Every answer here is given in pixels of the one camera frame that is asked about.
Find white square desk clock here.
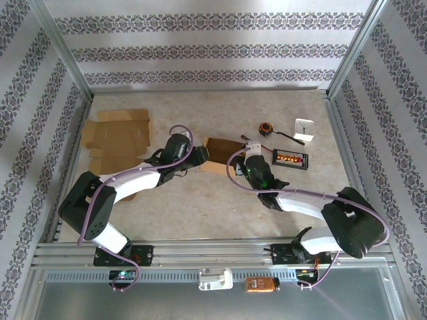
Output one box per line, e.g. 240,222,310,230
292,117,316,143

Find slotted metal cable strip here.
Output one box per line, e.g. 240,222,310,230
45,269,298,284

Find orange rectangular battery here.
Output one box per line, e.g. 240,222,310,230
245,276,281,294

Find grey metal sheet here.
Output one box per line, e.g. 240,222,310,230
19,266,408,320

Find aluminium front rail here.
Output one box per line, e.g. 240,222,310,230
31,237,392,268

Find black board orange connectors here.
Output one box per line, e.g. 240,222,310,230
271,148,310,171

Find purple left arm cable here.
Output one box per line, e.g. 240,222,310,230
77,125,196,293

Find aluminium frame post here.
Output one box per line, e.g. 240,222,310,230
326,0,392,99
26,0,95,101

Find black orange tape measure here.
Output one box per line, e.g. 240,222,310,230
258,121,306,146

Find aluminium side rail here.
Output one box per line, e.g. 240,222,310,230
322,93,371,214
46,95,95,243

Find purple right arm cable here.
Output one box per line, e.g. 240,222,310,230
226,148,390,289

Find white plastic holder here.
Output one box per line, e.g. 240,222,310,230
197,267,234,292

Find aluminium back rail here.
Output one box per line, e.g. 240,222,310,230
89,86,330,98

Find green circuit board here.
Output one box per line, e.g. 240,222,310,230
109,269,138,280

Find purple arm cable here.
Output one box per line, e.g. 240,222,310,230
226,148,390,289
77,125,196,293

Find brown corrugated cardboard box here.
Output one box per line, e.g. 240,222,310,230
199,135,246,175
79,109,151,203

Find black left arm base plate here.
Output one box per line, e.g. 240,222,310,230
93,245,154,267

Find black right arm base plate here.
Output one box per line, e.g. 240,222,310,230
272,243,332,267

